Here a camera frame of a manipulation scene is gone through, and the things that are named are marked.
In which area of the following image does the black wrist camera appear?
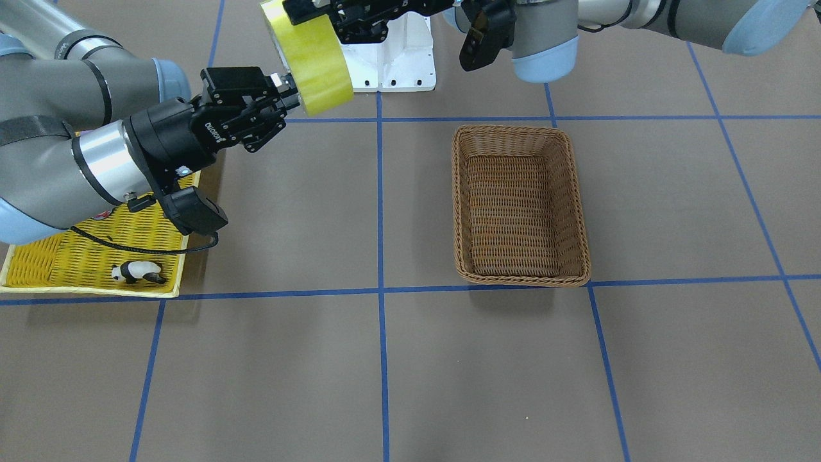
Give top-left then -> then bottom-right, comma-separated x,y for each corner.
158,186 -> 228,236
459,1 -> 517,71

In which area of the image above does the toy panda figure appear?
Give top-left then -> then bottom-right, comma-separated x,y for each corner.
110,261 -> 167,285

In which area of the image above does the yellow tape roll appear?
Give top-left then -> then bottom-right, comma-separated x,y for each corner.
259,1 -> 354,116

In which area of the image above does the brown wicker basket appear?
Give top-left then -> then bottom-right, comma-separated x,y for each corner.
452,124 -> 591,287

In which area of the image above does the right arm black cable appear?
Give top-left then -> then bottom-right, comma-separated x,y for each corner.
69,225 -> 220,256

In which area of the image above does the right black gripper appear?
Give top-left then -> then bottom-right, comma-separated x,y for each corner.
125,67 -> 301,193

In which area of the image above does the white pedestal column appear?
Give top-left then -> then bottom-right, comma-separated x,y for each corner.
341,12 -> 437,94

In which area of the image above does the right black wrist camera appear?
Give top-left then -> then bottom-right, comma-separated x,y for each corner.
158,186 -> 228,236

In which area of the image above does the yellow plastic basket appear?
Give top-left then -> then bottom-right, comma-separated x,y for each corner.
2,205 -> 189,298

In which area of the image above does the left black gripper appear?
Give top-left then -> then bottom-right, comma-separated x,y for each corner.
284,0 -> 454,45

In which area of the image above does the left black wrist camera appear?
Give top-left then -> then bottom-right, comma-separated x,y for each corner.
459,1 -> 517,71

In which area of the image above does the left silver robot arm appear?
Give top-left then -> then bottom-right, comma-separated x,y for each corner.
284,1 -> 819,83

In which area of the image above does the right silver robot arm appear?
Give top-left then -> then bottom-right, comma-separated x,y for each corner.
1,1 -> 299,245

